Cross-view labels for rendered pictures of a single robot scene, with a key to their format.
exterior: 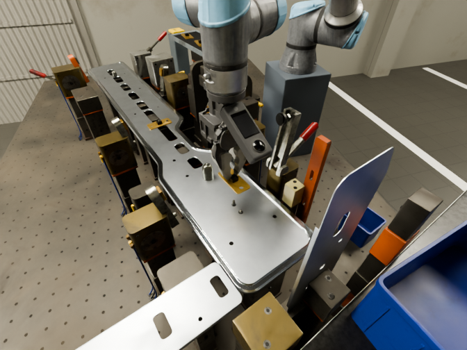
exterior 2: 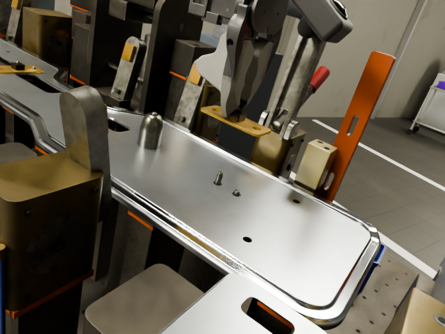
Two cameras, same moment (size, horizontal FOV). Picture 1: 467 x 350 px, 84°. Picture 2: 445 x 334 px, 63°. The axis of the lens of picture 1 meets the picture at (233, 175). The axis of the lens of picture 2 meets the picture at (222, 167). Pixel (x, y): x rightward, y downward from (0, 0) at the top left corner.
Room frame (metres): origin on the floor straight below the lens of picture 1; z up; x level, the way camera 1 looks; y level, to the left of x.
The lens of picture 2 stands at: (0.05, 0.19, 1.22)
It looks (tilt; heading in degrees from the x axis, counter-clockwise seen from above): 25 degrees down; 333
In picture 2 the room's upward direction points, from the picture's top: 16 degrees clockwise
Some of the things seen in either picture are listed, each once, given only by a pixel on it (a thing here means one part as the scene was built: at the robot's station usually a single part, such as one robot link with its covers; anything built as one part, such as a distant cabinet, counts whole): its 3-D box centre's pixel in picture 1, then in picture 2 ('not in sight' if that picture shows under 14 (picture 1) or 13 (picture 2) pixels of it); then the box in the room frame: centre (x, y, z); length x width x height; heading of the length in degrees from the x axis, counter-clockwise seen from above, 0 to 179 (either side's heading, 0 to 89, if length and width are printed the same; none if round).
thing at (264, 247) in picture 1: (156, 123); (7, 69); (0.82, 0.29, 1.00); 1.38 x 0.22 x 0.02; 35
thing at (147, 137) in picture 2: (208, 172); (150, 133); (0.53, 0.07, 1.02); 0.03 x 0.03 x 0.07
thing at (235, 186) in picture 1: (233, 178); (236, 116); (0.43, 0.00, 1.09); 0.08 x 0.04 x 0.01; 35
